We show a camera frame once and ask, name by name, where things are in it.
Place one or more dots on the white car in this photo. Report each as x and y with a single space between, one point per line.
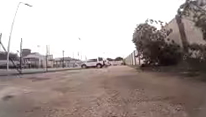
91 64

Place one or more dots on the brown dirt road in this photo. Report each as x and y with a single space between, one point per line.
92 95

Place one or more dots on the curved street lamp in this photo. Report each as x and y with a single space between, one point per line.
10 35

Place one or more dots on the tall leafy tree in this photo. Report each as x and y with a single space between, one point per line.
202 6

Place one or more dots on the low pale buildings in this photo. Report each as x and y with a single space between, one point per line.
34 59

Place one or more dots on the bushy green tree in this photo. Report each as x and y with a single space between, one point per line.
151 42

